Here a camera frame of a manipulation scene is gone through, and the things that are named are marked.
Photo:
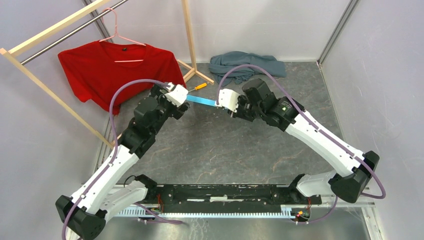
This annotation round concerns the pink clothes hanger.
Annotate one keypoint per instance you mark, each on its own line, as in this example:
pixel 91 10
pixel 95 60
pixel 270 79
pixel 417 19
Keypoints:
pixel 117 35

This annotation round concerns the blue picture frame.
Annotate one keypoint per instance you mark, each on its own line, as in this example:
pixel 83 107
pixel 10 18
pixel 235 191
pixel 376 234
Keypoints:
pixel 201 100

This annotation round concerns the grey-blue crumpled cloth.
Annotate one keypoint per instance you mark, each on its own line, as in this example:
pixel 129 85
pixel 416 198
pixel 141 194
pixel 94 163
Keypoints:
pixel 235 67

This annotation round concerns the red t-shirt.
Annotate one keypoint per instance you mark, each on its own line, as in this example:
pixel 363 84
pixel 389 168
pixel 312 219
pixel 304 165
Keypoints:
pixel 96 70

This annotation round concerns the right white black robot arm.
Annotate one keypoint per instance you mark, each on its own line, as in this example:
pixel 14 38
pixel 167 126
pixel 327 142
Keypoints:
pixel 352 168

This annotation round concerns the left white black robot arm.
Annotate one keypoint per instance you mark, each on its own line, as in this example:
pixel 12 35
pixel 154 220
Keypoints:
pixel 87 211

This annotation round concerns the grey slotted cable duct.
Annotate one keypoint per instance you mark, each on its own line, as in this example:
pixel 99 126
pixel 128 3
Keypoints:
pixel 283 212

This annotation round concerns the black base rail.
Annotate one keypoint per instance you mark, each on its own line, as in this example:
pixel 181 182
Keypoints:
pixel 225 198

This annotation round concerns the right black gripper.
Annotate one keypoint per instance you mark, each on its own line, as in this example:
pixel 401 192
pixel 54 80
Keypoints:
pixel 238 114

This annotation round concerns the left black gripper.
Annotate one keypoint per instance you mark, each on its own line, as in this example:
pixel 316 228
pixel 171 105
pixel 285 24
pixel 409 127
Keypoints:
pixel 177 111

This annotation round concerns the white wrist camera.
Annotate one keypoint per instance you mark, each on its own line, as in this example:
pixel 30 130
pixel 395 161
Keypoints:
pixel 176 94
pixel 228 99

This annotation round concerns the yellow handled screwdriver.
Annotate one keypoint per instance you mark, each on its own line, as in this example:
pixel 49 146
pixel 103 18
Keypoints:
pixel 198 87

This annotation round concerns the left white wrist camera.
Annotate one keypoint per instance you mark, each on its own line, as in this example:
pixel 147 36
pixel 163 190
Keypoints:
pixel 176 94

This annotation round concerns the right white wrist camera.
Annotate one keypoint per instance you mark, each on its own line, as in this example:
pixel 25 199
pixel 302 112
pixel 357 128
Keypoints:
pixel 228 99

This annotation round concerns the aluminium corner profile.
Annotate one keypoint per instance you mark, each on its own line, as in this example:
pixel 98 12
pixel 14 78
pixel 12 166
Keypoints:
pixel 346 15

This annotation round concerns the wooden clothes rack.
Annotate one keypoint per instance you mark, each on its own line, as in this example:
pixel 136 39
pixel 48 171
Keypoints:
pixel 27 113

